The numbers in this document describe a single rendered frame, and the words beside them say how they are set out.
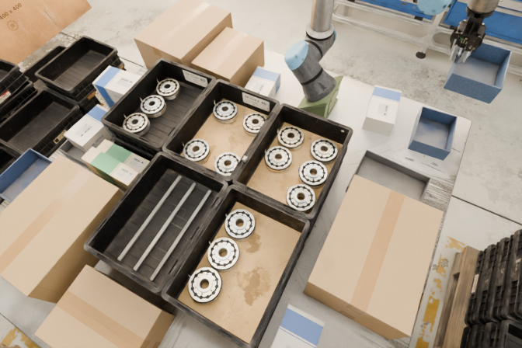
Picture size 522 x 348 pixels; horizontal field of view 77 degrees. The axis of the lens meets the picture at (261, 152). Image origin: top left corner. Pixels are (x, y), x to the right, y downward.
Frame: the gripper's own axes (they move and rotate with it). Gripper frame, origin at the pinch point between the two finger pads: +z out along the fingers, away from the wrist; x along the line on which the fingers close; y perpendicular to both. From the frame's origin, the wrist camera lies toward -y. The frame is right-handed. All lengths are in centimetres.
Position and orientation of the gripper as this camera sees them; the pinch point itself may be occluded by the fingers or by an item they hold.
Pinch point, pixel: (457, 58)
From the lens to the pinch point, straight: 133.6
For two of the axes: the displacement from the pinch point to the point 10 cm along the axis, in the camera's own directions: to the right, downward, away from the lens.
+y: -5.1, 7.4, -4.4
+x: 8.5, 3.6, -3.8
